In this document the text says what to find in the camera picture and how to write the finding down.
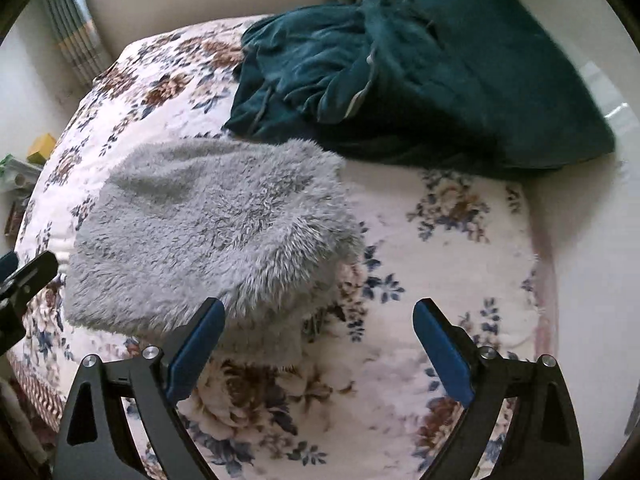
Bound dark teal blanket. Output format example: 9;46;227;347
224;0;412;159

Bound cluttered side shelf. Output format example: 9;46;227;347
1;154;41;240

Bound striped curtain left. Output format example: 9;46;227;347
42;0;113;89

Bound grey fluffy pants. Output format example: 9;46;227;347
65;139;362;367

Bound floral bed quilt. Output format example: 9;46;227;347
15;18;539;479

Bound white bed headboard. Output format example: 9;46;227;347
522;0;639;479

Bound dark teal pillow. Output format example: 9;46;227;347
345;0;615;178

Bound yellow box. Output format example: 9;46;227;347
26;133;58;166

